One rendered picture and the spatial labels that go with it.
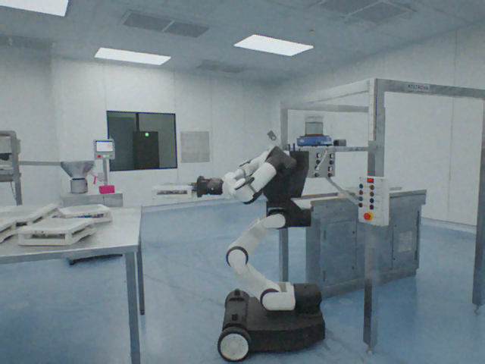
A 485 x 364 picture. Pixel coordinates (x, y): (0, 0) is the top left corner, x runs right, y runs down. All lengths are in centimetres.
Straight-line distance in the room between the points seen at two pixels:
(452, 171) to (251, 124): 450
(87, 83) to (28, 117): 116
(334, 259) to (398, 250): 76
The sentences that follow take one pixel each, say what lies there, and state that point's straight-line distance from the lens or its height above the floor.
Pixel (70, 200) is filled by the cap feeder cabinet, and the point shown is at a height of 72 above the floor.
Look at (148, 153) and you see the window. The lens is 719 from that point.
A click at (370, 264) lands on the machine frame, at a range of 214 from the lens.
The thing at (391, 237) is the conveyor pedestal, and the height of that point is 42.
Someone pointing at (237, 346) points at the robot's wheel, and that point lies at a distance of 219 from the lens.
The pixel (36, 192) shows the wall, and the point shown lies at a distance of 692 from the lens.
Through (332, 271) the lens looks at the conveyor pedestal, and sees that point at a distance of 296.
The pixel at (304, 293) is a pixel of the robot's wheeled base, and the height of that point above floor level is 32.
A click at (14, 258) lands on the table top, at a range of 168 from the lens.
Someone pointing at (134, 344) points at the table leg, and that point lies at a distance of 179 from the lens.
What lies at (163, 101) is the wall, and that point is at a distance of 737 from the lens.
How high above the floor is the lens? 124
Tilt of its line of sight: 6 degrees down
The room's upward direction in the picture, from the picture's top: 1 degrees counter-clockwise
